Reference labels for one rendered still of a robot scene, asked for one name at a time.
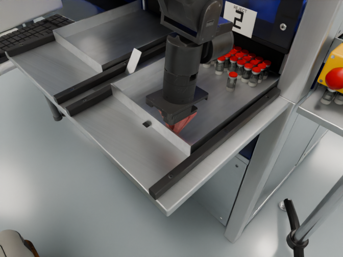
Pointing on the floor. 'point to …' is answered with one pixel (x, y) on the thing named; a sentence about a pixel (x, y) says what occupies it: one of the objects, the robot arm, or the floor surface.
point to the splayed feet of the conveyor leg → (285, 205)
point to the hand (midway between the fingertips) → (173, 132)
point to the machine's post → (265, 170)
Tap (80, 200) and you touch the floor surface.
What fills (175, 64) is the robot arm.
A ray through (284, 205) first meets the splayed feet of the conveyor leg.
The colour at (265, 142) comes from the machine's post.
